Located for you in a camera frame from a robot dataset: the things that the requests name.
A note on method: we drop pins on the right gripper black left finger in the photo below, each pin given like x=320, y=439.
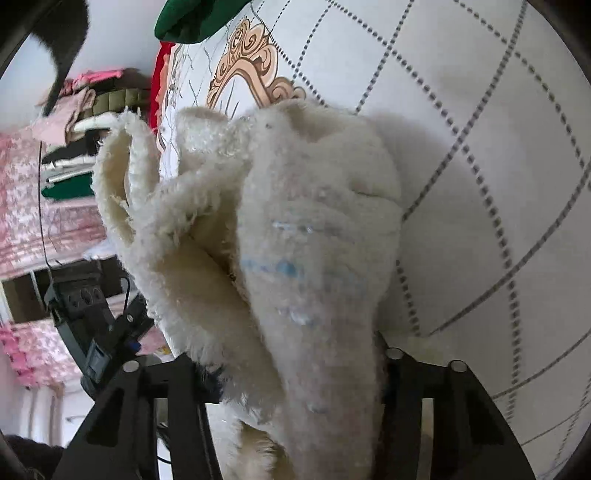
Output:
x=117, y=439

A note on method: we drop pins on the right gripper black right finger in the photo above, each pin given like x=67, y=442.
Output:
x=439, y=422

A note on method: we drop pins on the white fluffy fleece garment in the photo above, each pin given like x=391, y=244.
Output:
x=264, y=260

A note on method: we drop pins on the stack of folded clothes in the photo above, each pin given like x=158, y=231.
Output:
x=71, y=130

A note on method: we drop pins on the red floral blanket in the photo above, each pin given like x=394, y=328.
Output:
x=158, y=85

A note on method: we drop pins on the dark green garment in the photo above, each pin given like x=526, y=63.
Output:
x=193, y=21

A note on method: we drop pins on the white grid-patterned bed sheet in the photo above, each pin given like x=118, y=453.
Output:
x=488, y=115

